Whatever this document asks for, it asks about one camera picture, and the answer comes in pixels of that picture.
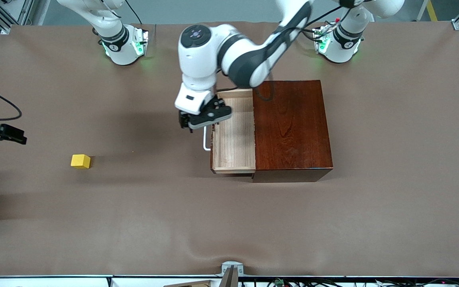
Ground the wooden drawer with white handle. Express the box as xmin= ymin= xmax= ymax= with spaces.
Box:
xmin=203 ymin=88 xmax=257 ymax=175

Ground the brown table cover sheet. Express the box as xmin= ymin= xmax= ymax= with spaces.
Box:
xmin=0 ymin=21 xmax=459 ymax=277

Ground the grey metal camera mount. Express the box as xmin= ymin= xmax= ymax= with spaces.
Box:
xmin=216 ymin=261 xmax=244 ymax=287

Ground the yellow wooden block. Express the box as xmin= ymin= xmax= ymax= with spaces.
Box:
xmin=71 ymin=154 xmax=91 ymax=169

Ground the brown cardboard piece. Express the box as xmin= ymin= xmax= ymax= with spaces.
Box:
xmin=164 ymin=280 xmax=214 ymax=287

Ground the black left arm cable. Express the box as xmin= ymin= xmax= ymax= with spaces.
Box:
xmin=253 ymin=6 xmax=343 ymax=101

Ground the dark brown wooden cabinet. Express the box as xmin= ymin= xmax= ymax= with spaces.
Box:
xmin=252 ymin=80 xmax=333 ymax=183

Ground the black right base cable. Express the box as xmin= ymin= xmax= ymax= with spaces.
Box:
xmin=124 ymin=0 xmax=142 ymax=24

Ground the aluminium frame with diagonal strut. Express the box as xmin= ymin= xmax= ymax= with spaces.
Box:
xmin=0 ymin=0 xmax=35 ymax=34

